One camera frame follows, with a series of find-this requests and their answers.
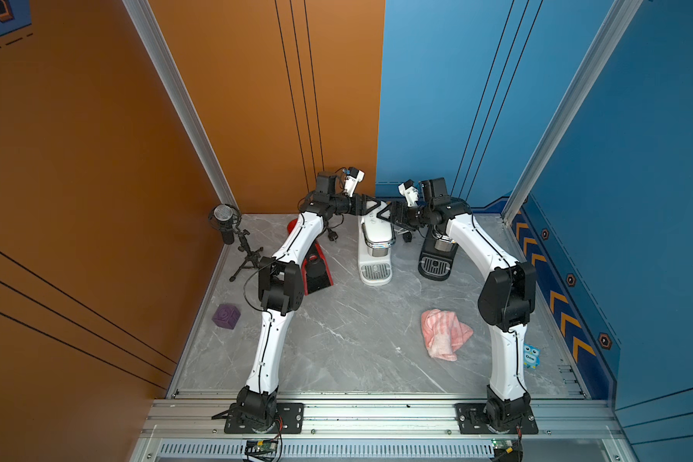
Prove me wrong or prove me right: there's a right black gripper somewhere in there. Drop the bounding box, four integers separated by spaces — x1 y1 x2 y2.
375 201 433 231

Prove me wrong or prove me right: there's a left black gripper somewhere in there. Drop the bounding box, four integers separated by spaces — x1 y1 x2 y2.
329 193 381 219

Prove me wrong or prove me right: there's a white coffee machine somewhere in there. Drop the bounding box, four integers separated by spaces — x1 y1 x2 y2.
358 215 396 287

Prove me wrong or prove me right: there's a red Nespresso coffee machine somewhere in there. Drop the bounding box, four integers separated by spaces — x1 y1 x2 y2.
278 213 333 302

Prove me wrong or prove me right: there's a pink towel cloth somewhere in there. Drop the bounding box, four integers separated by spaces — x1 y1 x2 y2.
421 309 474 362

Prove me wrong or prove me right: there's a black coffee machine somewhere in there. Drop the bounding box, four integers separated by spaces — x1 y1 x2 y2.
418 228 459 281

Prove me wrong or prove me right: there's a black microphone on tripod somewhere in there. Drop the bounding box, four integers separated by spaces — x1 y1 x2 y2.
208 204 264 282

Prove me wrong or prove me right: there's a purple block toy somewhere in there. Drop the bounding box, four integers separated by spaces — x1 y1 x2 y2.
212 303 241 330

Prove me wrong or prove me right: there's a blue owl toy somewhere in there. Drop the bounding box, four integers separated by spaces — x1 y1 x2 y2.
524 344 541 369

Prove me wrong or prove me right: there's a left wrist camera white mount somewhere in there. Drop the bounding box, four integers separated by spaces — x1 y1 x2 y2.
341 167 365 198

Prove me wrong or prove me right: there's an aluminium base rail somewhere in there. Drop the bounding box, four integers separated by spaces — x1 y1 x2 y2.
141 393 625 441

